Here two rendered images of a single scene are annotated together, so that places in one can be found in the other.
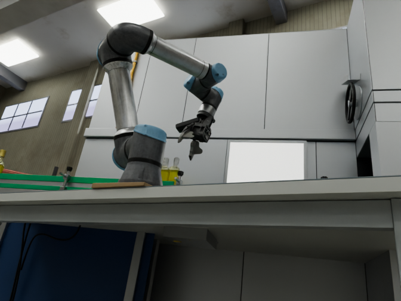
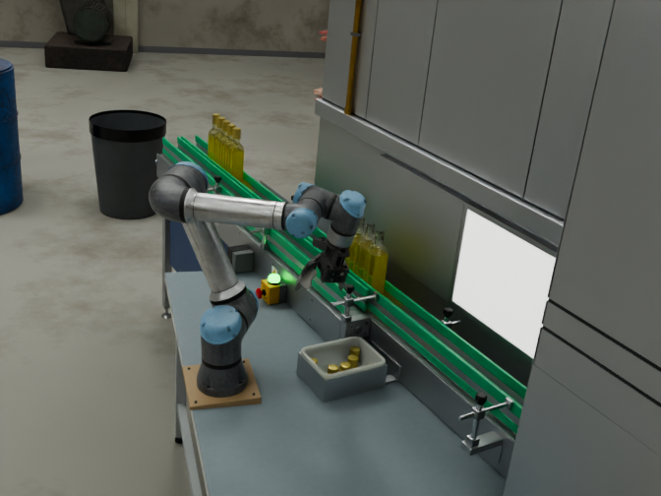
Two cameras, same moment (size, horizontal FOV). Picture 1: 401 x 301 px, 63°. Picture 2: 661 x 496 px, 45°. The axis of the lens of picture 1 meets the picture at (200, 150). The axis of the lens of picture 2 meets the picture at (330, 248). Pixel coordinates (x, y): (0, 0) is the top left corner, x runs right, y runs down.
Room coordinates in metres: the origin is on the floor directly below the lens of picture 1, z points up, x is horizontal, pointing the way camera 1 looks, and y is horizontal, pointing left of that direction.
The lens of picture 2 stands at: (-0.24, -1.38, 2.13)
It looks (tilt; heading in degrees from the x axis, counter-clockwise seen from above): 24 degrees down; 42
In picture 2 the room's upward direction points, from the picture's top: 5 degrees clockwise
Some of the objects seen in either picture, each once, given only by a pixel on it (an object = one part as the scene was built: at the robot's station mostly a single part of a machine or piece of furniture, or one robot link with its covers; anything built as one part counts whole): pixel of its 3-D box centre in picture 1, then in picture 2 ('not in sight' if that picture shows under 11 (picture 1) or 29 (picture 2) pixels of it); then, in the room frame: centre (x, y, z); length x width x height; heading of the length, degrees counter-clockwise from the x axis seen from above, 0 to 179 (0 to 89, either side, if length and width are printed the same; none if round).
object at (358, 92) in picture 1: (353, 103); not in sight; (1.42, -0.75, 1.49); 0.21 x 0.05 x 0.21; 165
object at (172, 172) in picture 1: (172, 186); (375, 274); (1.64, 0.12, 0.99); 0.06 x 0.06 x 0.21; 74
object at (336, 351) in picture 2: not in sight; (341, 366); (1.37, -0.01, 0.80); 0.22 x 0.17 x 0.09; 165
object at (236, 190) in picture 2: not in sight; (252, 206); (1.80, 0.93, 0.92); 1.75 x 0.01 x 0.08; 75
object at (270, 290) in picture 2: not in sight; (272, 291); (1.55, 0.50, 0.79); 0.07 x 0.07 x 0.07; 75
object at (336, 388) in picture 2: not in sight; (348, 367); (1.40, -0.02, 0.79); 0.27 x 0.17 x 0.08; 165
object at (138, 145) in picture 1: (147, 145); (221, 333); (1.05, 0.18, 0.94); 0.13 x 0.12 x 0.14; 33
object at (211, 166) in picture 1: (222, 168); (455, 250); (1.71, -0.13, 1.15); 0.90 x 0.03 x 0.34; 75
